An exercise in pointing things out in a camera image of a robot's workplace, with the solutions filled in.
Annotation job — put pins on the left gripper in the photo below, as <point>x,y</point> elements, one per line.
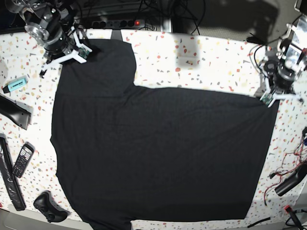
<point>279,93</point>

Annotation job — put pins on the red handled tool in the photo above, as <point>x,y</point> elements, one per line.
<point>296,222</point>

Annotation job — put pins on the black T-shirt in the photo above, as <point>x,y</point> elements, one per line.
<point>126,152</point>

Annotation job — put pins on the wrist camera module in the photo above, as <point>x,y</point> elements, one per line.
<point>84,52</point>
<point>266,99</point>

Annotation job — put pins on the terrazzo pattern table cloth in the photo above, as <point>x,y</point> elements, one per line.
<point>163,60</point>

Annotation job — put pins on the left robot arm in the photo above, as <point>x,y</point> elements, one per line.
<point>286,66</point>

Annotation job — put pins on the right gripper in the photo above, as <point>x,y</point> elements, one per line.
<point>65,48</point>

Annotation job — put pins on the teal highlighter marker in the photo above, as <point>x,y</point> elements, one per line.
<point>15,84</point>

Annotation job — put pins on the black power strip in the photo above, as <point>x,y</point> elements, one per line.
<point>118,24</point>

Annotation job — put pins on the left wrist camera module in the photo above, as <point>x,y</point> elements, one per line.
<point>266,99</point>

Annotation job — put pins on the black cylinder tool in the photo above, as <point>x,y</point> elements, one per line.
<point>292,181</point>

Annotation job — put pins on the black game controller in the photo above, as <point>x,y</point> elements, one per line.
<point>52,213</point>

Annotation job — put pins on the long black bar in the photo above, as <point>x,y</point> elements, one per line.
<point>10,181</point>

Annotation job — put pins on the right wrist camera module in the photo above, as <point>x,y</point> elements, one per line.
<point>84,52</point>

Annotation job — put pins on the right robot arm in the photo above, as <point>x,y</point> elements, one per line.
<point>51,24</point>

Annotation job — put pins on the black handheld scanner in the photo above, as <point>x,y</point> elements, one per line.
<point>15,113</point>

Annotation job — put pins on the black cable strip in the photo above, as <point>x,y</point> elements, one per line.
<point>258,222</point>

